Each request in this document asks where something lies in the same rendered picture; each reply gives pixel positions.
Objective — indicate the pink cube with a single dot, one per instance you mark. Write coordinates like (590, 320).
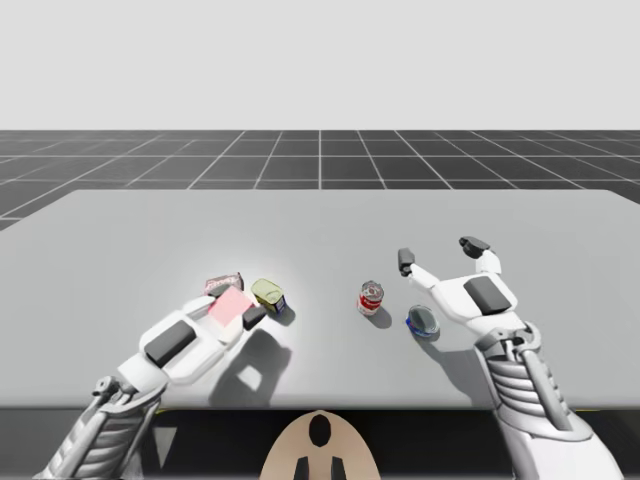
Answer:
(231, 306)

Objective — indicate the green and blue rectangular can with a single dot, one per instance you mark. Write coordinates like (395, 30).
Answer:
(267, 292)

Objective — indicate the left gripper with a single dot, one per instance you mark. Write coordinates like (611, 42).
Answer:
(195, 350)

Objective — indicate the red and white can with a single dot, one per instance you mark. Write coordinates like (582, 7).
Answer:
(371, 299)

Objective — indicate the pink and white carton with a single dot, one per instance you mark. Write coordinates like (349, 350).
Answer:
(235, 279)

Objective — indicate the tan robot part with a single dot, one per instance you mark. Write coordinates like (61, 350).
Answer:
(320, 450)

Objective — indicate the blue flat can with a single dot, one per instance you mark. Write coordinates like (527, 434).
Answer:
(424, 321)

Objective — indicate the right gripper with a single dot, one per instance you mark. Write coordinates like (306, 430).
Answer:
(465, 305)

